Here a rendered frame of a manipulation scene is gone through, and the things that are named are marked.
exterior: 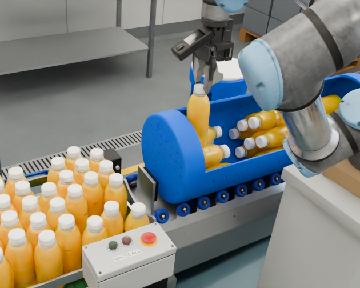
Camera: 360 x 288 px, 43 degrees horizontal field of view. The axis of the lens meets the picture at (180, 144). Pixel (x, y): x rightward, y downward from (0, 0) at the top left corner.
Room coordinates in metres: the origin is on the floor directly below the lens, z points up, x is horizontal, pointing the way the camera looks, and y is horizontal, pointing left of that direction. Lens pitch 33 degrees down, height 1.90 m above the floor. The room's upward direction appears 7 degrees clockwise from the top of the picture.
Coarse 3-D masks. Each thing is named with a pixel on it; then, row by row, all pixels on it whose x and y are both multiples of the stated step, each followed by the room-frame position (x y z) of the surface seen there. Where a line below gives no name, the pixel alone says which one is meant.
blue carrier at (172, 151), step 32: (160, 128) 1.18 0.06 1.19; (192, 128) 1.14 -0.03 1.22; (224, 128) 1.45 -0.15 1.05; (160, 160) 1.15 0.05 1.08; (192, 160) 1.06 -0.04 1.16; (224, 160) 1.36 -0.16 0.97; (256, 160) 1.18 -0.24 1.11; (288, 160) 1.26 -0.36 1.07; (160, 192) 1.14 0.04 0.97; (192, 192) 1.05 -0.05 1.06
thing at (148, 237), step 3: (144, 234) 0.80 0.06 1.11; (147, 234) 0.80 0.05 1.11; (150, 234) 0.81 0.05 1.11; (153, 234) 0.81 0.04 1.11; (141, 237) 0.80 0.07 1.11; (144, 237) 0.79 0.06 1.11; (147, 237) 0.80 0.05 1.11; (150, 237) 0.80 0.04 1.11; (153, 237) 0.80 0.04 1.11; (156, 237) 0.80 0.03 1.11; (144, 240) 0.79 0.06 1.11; (147, 240) 0.79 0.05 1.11; (150, 240) 0.79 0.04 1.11; (153, 240) 0.79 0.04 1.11
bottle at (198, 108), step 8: (192, 96) 1.20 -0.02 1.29; (200, 96) 1.19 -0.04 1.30; (192, 104) 1.18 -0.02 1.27; (200, 104) 1.18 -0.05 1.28; (208, 104) 1.19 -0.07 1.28; (192, 112) 1.18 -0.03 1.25; (200, 112) 1.17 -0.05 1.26; (208, 112) 1.19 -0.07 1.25; (192, 120) 1.17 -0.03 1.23; (200, 120) 1.17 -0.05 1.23; (208, 120) 1.19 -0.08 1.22; (200, 128) 1.17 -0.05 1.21; (200, 136) 1.17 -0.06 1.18
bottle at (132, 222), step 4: (128, 216) 0.92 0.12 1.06; (132, 216) 0.91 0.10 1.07; (144, 216) 0.91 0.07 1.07; (128, 220) 0.91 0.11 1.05; (132, 220) 0.90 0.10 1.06; (136, 220) 0.90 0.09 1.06; (140, 220) 0.90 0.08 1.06; (144, 220) 0.91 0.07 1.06; (148, 220) 0.92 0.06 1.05; (128, 224) 0.90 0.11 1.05; (132, 224) 0.90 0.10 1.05; (136, 224) 0.90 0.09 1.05; (140, 224) 0.90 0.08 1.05; (144, 224) 0.90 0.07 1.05; (148, 224) 0.91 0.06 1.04; (128, 228) 0.90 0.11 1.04; (132, 228) 0.89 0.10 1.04; (136, 228) 0.89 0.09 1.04
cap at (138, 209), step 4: (136, 204) 0.93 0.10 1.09; (140, 204) 0.93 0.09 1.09; (132, 208) 0.91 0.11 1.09; (136, 208) 0.92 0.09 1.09; (140, 208) 0.92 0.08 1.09; (144, 208) 0.92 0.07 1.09; (132, 212) 0.91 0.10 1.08; (136, 212) 0.90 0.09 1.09; (140, 212) 0.90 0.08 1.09; (144, 212) 0.91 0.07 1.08; (136, 216) 0.90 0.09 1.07; (140, 216) 0.91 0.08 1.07
